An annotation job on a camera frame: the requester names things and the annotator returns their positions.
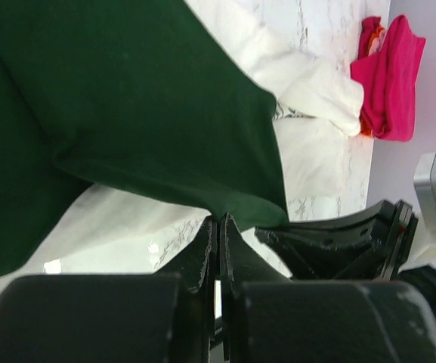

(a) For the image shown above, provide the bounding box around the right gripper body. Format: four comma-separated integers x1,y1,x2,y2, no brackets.
372,200,436,318

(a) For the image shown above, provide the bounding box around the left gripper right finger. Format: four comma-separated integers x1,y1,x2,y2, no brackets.
219,216,436,362

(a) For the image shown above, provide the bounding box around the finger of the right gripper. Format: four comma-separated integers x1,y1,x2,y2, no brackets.
255,201,395,280

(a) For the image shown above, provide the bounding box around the folded magenta t-shirt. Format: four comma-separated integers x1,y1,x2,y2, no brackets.
351,15,426,142

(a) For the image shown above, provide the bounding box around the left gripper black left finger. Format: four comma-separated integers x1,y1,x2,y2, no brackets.
0,219,214,362

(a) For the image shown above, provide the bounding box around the white green-sleeved Charlie Brown t-shirt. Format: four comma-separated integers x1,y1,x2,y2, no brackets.
0,1,364,277

